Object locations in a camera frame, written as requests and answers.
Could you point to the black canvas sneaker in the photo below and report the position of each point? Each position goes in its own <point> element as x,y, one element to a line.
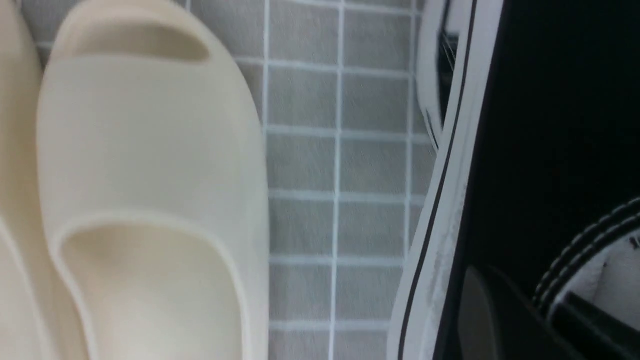
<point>532,108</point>

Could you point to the cream slide slipper, right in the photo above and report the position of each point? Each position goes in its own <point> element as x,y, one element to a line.
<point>153,185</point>

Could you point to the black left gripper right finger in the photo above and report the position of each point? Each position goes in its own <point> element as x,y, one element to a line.
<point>594,333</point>

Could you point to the cream slide slipper, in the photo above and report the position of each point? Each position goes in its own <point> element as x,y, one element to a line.
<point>153,185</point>
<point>28,315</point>

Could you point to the grey checkered floor cloth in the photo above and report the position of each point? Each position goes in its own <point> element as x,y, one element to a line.
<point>344,140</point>

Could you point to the cream slide slipper, left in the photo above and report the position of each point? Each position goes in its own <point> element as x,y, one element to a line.
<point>28,315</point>

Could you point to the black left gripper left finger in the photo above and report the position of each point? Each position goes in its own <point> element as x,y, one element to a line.
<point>496,322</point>

